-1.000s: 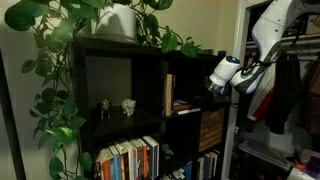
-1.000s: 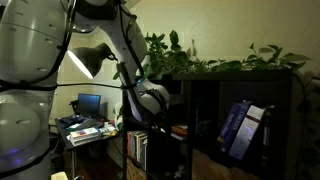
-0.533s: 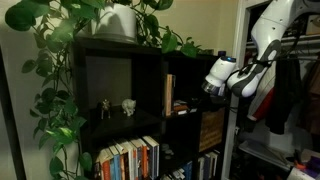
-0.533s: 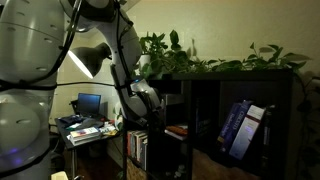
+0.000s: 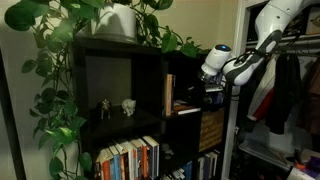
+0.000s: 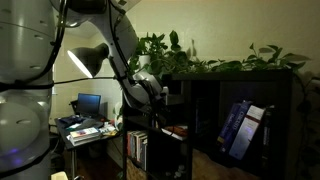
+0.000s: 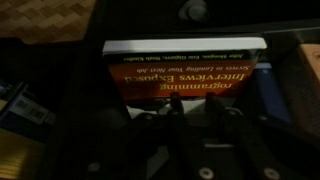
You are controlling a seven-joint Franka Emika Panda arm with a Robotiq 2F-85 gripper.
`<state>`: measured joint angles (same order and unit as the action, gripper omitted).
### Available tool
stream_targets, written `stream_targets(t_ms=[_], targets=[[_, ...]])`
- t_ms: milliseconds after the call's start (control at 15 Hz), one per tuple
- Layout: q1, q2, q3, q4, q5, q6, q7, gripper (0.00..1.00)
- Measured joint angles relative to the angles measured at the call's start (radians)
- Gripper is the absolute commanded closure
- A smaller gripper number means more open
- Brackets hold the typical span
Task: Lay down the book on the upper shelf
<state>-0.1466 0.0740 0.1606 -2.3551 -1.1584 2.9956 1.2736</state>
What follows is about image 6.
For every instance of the dark desk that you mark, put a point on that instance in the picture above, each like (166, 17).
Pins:
(63, 132)

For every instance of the white plant pot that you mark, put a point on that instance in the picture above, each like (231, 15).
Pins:
(144, 61)

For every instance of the red spine book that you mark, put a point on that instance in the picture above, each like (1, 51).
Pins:
(128, 143)

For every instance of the brown woven basket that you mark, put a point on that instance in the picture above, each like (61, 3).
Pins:
(213, 168)

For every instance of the green trailing pothos plant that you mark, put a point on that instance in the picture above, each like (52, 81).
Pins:
(173, 58)

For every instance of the white book maroon band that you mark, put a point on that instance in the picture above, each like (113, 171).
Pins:
(248, 133)

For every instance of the cream box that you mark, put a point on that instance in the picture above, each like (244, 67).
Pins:
(59, 176)

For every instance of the dark blue thick book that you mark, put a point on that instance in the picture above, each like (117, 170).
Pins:
(228, 128)

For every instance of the book with colourful cover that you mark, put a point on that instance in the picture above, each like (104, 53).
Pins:
(84, 132)

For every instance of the pile of papers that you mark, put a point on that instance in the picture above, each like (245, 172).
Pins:
(108, 129)

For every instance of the small white leafy plant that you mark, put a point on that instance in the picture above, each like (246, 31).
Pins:
(118, 116)

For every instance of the dark blue bag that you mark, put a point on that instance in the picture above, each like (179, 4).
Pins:
(71, 119)

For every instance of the woven wicker basket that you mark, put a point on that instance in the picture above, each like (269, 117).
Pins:
(133, 171)

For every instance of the small glass jars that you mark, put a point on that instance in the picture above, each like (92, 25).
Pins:
(179, 171)

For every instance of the black book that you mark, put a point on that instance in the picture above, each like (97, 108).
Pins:
(268, 130)

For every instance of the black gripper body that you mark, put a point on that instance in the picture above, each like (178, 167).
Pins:
(158, 110)

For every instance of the black bookshelf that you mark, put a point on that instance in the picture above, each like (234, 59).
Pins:
(206, 78)

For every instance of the white book under stack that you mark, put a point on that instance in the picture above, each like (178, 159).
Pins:
(85, 140)

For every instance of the black desk lamp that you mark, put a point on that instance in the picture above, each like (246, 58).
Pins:
(88, 56)

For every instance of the blue book white lettering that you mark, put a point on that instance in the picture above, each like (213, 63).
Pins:
(238, 125)

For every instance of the black computer monitor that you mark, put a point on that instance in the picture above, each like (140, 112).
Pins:
(89, 105)

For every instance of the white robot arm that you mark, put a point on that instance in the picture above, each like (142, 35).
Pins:
(23, 123)

